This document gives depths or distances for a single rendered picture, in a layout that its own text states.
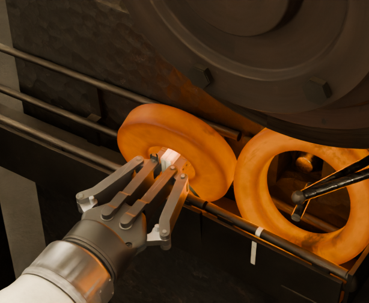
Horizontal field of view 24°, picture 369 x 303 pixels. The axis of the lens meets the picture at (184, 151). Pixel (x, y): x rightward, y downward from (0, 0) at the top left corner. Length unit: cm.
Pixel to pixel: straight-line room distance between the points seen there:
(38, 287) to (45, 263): 3
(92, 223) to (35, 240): 106
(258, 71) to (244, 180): 30
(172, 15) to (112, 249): 27
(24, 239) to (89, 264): 110
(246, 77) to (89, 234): 27
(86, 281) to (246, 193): 25
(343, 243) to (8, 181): 125
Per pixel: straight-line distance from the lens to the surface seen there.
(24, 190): 212
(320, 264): 103
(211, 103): 110
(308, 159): 109
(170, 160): 104
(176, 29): 81
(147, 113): 104
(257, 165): 104
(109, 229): 95
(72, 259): 92
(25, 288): 90
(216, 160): 102
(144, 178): 103
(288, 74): 76
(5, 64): 251
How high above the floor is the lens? 150
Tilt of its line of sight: 43 degrees down
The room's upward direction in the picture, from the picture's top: straight up
